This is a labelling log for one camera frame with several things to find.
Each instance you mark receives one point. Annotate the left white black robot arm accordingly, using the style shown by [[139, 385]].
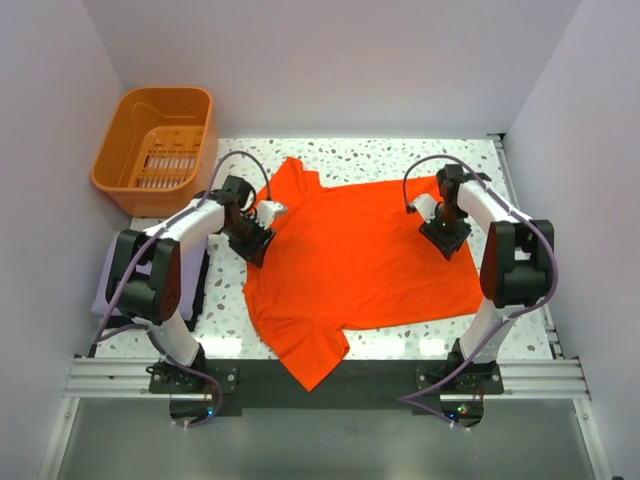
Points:
[[144, 281]]

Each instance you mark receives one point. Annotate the folded lavender t shirt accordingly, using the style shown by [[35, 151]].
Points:
[[195, 270]]

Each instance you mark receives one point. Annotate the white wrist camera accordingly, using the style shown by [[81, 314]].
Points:
[[268, 211], [424, 205]]

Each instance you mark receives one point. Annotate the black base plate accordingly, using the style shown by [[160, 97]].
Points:
[[233, 386]]

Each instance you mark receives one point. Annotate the orange plastic basket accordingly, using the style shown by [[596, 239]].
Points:
[[159, 151]]

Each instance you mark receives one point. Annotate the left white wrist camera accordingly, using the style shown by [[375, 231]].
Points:
[[268, 211]]

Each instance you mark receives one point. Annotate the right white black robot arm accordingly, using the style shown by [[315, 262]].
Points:
[[518, 272]]

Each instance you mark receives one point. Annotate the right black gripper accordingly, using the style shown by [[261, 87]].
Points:
[[447, 244]]

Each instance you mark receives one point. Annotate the aluminium front rail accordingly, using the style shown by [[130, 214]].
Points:
[[522, 379]]

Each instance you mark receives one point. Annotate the orange t shirt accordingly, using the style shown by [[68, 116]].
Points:
[[349, 258]]

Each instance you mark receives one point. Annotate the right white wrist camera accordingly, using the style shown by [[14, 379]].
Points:
[[424, 205]]

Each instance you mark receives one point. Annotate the aluminium table edge rail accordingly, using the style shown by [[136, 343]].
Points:
[[516, 341]]

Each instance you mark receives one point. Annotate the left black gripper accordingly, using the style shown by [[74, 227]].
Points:
[[254, 251]]

